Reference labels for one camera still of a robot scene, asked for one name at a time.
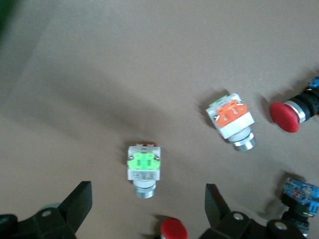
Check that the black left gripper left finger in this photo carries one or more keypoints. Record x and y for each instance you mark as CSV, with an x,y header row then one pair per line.
x,y
72,206

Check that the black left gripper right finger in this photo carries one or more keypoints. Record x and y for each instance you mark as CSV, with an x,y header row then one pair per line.
x,y
219,216

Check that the yellow button bright blue block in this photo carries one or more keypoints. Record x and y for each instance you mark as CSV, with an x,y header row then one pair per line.
x,y
299,194

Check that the white button with green block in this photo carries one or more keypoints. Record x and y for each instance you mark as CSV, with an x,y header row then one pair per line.
x,y
144,164

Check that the white button with orange block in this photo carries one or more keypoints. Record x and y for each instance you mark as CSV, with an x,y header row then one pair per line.
x,y
231,119

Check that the red mushroom push button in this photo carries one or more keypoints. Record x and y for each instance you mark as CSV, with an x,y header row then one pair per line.
x,y
284,117
173,230

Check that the brown table mat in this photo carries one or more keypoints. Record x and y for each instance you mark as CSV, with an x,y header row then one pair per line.
x,y
124,74

